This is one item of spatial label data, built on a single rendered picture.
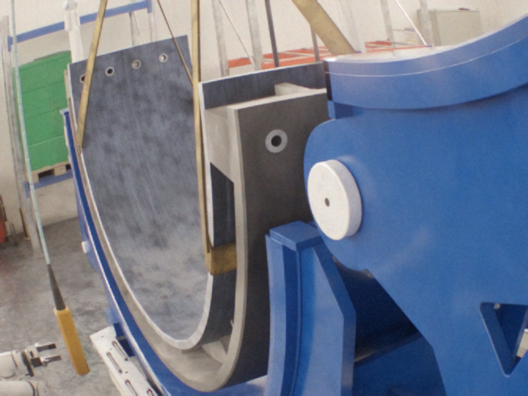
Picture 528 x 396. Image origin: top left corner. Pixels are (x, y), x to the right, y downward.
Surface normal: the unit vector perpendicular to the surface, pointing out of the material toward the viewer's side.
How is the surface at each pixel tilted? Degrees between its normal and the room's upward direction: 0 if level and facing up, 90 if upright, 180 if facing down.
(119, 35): 90
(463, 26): 90
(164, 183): 45
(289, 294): 99
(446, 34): 90
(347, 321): 97
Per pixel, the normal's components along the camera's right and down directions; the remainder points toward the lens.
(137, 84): 0.37, -0.03
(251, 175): 0.43, 0.36
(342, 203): -0.89, 0.25
